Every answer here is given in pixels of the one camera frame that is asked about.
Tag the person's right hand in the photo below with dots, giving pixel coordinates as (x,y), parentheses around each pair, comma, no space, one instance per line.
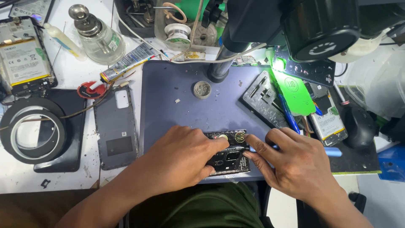
(297,164)

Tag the blue pen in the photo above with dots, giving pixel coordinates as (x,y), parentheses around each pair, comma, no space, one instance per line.
(289,115)

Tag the clear plastic parts container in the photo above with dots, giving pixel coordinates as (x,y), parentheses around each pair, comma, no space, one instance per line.
(159,28)

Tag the small yellow flex part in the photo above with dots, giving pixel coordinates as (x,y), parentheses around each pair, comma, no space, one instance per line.
(194,55)

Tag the dark microscope column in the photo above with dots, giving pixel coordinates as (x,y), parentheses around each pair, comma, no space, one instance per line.
(223,65)

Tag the small opened phone with battery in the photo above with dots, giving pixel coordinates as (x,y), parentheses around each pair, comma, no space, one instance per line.
(329,123)

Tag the black metal board holder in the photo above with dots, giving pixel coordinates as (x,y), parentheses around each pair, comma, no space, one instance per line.
(262,101)

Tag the opened phone with white battery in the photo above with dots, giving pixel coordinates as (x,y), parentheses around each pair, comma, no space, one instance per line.
(23,60)

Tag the black phone middle frame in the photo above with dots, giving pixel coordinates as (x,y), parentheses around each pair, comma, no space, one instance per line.
(311,71)

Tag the black mat with green edge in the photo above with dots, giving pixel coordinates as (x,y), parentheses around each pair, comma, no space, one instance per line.
(357,160)

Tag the clear plastic bag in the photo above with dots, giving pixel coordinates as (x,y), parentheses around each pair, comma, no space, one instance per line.
(379,82)

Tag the black adhesive tape rolls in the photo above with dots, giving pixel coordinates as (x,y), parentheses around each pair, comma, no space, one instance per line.
(53,133)

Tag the small green circuit board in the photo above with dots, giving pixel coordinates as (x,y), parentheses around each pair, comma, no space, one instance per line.
(246,60)

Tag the red round tape disc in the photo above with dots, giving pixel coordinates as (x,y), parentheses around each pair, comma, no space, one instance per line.
(85,92)

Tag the silver glue tube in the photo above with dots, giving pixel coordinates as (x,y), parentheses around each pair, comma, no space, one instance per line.
(129,63)

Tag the small round grey paste tin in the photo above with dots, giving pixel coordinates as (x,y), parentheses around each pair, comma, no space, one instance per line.
(202,90)

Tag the small black bracket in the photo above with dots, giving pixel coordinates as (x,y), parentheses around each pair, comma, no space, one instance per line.
(45,183)

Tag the blue box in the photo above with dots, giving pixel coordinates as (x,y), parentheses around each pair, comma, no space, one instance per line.
(392,163)

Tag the green plastic sheet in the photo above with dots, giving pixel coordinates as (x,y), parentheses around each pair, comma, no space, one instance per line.
(296,91)

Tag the black phone under tape rolls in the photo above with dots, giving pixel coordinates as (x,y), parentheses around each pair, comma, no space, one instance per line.
(74,139)

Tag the person's green trousers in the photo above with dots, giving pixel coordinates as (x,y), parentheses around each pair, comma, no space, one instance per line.
(205,209)

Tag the person's left hand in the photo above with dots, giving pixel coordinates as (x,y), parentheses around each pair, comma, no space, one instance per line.
(177,158)

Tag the dark phone with printed label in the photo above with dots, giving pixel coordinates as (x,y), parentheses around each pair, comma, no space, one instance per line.
(30,8)

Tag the beige rubber band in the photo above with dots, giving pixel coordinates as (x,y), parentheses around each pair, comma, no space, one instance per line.
(177,6)

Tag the black microscope head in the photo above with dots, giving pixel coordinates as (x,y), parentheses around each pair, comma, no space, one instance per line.
(303,25)

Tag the white plastic squeeze bottle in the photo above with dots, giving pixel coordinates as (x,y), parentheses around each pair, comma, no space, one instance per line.
(65,41)

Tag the black phone camera frame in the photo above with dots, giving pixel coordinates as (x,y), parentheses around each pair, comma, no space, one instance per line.
(231,158)

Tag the glass liquid dispenser bottle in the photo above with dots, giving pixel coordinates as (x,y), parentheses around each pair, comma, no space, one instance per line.
(101,41)

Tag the grey phone back cover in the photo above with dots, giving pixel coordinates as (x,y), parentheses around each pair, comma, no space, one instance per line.
(115,126)

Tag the black tool tray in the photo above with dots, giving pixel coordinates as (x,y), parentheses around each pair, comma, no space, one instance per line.
(134,22)

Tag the dark blue work mat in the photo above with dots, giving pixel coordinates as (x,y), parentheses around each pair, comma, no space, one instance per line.
(171,120)

